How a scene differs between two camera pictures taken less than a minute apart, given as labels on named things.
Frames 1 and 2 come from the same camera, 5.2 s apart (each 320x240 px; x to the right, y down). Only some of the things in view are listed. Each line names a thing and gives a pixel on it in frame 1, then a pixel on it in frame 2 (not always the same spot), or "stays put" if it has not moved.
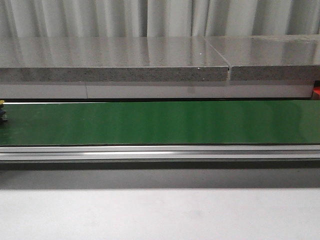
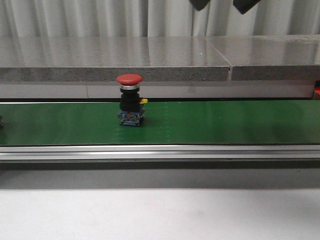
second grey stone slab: (270, 57) stays put
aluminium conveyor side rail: (161, 153) stays put
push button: (3, 115) to (1, 125)
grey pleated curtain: (109, 18) stays put
